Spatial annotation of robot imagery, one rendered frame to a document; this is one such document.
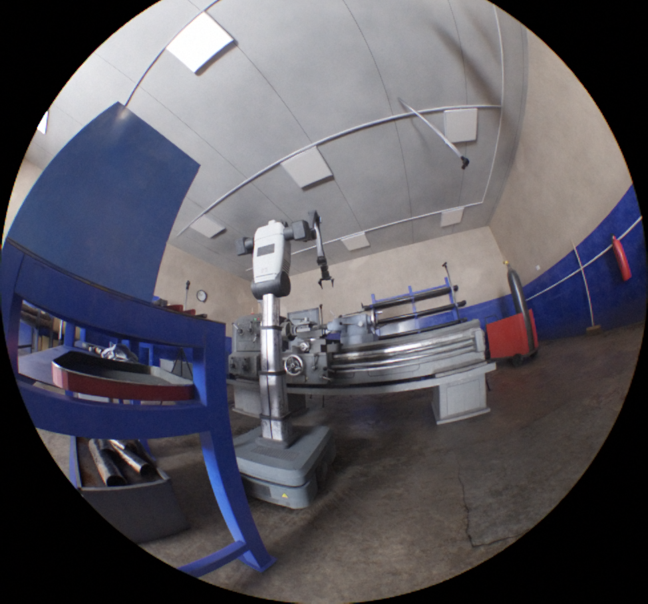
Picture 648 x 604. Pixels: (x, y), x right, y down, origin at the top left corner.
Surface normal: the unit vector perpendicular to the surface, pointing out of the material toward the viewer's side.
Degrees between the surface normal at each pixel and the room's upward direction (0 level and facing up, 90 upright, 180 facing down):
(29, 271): 90
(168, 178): 90
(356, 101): 180
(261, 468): 45
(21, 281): 90
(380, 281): 90
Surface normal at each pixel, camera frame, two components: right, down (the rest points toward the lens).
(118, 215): 0.90, -0.22
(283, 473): -0.23, -0.90
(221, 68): 0.07, 0.92
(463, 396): -0.43, -0.31
